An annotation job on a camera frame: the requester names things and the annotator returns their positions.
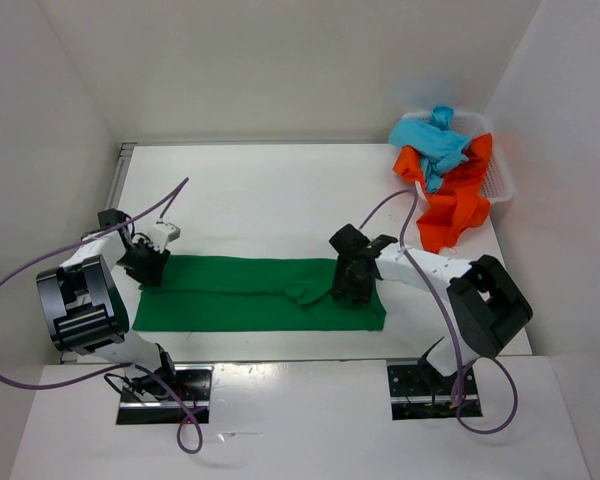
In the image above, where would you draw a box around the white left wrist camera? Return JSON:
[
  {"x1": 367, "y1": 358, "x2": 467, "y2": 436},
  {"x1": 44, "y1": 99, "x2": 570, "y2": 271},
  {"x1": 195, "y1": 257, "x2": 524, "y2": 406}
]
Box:
[{"x1": 148, "y1": 221, "x2": 181, "y2": 251}]

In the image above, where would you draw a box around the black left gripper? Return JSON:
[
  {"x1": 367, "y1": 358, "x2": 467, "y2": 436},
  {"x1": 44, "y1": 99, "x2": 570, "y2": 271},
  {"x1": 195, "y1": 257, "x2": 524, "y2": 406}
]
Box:
[{"x1": 115, "y1": 237, "x2": 170, "y2": 287}]

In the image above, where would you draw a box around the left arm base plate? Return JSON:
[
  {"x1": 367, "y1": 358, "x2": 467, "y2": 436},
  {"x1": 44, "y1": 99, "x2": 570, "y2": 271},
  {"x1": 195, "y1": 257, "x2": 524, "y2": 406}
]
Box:
[{"x1": 105, "y1": 363, "x2": 214, "y2": 426}]

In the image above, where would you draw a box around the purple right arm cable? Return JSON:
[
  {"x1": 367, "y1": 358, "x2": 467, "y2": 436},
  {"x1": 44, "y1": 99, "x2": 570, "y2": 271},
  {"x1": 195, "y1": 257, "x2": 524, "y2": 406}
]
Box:
[{"x1": 359, "y1": 188, "x2": 521, "y2": 435}]

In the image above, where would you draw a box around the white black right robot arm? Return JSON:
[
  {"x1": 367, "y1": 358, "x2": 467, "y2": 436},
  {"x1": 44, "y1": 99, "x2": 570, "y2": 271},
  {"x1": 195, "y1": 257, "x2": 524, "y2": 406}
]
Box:
[{"x1": 329, "y1": 224, "x2": 533, "y2": 393}]

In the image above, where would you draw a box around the orange t shirt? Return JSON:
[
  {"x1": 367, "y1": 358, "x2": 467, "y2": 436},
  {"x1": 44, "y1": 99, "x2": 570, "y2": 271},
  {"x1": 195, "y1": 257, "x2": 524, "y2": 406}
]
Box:
[{"x1": 393, "y1": 134, "x2": 493, "y2": 253}]

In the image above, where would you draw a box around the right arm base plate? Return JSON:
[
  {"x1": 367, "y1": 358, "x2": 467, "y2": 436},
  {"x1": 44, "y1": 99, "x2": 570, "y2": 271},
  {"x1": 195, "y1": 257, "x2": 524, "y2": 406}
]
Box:
[{"x1": 386, "y1": 361, "x2": 457, "y2": 421}]

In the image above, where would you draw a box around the light blue t shirt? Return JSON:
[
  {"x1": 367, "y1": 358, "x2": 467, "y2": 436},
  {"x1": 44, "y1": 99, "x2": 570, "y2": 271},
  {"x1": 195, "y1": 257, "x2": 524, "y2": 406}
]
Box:
[{"x1": 388, "y1": 106, "x2": 471, "y2": 194}]

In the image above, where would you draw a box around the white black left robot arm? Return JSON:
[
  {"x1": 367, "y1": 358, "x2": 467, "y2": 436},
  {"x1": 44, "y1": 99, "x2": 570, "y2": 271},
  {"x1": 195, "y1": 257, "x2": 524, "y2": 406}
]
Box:
[{"x1": 36, "y1": 209, "x2": 181, "y2": 400}]

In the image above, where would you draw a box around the white plastic basket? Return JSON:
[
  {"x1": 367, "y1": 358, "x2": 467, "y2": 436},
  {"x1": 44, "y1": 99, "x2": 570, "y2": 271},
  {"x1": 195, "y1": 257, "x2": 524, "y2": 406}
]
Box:
[{"x1": 399, "y1": 108, "x2": 514, "y2": 204}]

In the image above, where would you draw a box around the green t shirt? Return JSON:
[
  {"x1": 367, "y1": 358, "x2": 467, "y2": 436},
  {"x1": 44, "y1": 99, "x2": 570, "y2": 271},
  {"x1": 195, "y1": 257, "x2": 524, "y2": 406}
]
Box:
[{"x1": 133, "y1": 255, "x2": 386, "y2": 333}]

